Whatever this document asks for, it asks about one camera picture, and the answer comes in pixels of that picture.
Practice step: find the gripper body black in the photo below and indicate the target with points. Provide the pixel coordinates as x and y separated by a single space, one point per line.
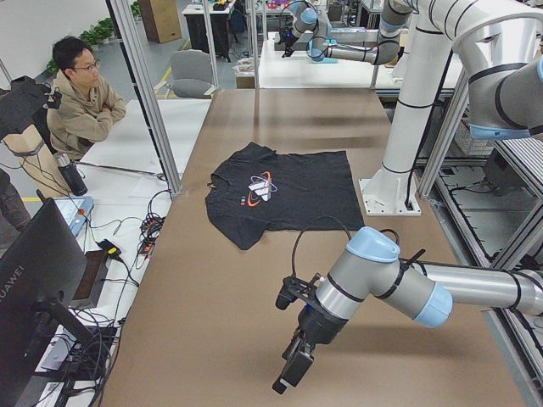
319 326

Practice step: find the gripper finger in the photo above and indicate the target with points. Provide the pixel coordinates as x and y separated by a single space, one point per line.
294 344
297 364

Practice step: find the black printed t-shirt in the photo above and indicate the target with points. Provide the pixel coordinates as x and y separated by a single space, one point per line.
257 190

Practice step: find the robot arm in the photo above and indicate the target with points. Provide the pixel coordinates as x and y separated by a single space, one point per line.
424 291
495 41

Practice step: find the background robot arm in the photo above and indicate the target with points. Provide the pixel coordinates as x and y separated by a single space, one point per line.
306 18

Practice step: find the red black power strip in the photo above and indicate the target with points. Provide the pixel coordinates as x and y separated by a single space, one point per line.
149 232

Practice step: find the black power adapter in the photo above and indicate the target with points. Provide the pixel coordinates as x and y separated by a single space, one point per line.
110 248

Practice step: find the teach pendant grey blue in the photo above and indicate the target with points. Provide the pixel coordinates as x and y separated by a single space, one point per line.
76 211

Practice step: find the black Huawei monitor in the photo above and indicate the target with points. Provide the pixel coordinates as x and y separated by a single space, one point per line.
40 274

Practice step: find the black thermos bottle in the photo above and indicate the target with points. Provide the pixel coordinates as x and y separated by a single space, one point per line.
70 174

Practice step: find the grey office chair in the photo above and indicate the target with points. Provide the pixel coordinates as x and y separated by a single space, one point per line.
192 74

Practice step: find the seated man beige hoodie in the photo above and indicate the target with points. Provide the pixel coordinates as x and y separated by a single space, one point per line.
89 105

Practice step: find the black jacket on chair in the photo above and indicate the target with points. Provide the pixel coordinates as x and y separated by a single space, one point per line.
25 98

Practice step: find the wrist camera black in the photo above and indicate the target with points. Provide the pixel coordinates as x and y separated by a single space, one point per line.
292 289

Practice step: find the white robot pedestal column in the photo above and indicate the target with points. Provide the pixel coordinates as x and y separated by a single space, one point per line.
391 191

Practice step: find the aluminium frame post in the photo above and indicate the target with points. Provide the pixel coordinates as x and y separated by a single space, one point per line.
126 32

